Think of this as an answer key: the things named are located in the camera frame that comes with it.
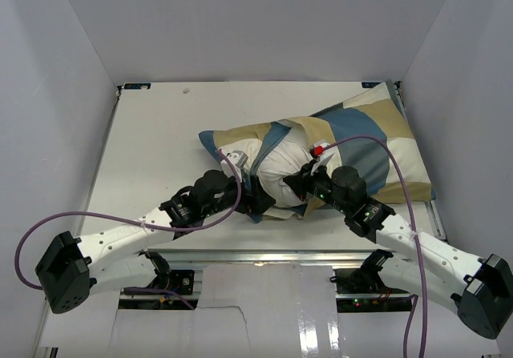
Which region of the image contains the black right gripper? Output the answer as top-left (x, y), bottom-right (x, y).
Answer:
top-left (285, 159), bottom-right (350, 215)

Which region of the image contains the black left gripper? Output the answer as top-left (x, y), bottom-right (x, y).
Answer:
top-left (203, 170), bottom-right (275, 218)

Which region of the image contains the white pillow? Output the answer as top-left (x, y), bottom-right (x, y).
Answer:
top-left (214, 123), bottom-right (312, 223)

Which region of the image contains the blue tan white pillowcase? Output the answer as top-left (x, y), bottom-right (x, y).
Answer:
top-left (198, 81), bottom-right (435, 216)

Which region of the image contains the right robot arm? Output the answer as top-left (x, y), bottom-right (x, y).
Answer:
top-left (285, 162), bottom-right (512, 340)

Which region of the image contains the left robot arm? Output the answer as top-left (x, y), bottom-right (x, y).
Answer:
top-left (35, 170), bottom-right (276, 314)

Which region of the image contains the blue left corner sticker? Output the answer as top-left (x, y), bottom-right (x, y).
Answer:
top-left (123, 82), bottom-right (151, 90)

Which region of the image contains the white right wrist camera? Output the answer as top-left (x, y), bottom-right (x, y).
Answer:
top-left (309, 139), bottom-right (334, 175)

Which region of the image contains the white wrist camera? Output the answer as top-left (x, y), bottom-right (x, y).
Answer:
top-left (309, 139), bottom-right (334, 175)
top-left (220, 150), bottom-right (248, 177)

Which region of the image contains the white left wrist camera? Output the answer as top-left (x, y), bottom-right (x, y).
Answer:
top-left (220, 150), bottom-right (248, 177)

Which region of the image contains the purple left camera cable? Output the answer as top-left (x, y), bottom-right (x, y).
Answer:
top-left (14, 148), bottom-right (243, 291)

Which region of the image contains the purple camera cable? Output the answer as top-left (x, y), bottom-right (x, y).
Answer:
top-left (322, 135), bottom-right (428, 358)
top-left (14, 148), bottom-right (243, 291)

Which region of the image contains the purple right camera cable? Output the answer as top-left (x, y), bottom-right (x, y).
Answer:
top-left (322, 135), bottom-right (428, 358)

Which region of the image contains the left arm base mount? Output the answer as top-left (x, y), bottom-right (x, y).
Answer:
top-left (120, 251), bottom-right (198, 311)

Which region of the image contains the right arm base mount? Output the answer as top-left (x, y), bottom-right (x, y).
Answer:
top-left (329, 249), bottom-right (413, 313)

